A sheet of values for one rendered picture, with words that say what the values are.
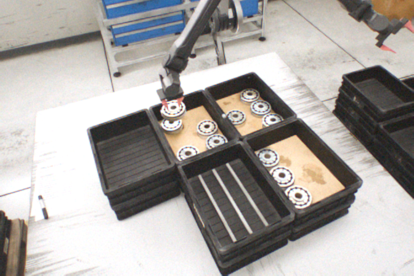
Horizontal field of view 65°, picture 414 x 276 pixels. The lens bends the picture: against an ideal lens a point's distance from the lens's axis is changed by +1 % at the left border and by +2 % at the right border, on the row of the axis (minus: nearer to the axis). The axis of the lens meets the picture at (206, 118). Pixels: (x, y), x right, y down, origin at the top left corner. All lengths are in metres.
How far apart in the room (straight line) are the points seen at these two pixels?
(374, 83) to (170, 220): 1.73
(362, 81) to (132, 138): 1.67
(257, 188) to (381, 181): 0.59
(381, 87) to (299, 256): 1.49
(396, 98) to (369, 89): 0.17
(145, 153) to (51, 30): 2.92
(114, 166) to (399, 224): 1.22
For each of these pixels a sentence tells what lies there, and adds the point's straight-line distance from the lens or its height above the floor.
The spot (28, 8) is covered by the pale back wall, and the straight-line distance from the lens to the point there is 4.16.
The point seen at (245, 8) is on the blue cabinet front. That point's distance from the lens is 3.58.
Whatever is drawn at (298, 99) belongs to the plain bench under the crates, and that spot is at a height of 0.70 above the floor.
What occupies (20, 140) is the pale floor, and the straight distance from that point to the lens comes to 3.22.
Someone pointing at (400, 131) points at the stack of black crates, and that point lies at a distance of 2.43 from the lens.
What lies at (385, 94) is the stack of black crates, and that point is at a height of 0.49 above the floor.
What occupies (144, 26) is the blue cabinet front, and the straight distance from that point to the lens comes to 3.32.
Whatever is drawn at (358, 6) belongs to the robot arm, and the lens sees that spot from 1.50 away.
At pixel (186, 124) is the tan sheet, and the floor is 0.83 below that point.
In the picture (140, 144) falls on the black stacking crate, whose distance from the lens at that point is 1.59.
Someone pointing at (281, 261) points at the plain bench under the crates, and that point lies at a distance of 1.39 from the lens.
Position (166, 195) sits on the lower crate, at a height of 0.74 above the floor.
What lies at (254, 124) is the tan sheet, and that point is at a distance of 1.62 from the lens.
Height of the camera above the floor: 1.98
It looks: 44 degrees down
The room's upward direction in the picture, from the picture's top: 5 degrees counter-clockwise
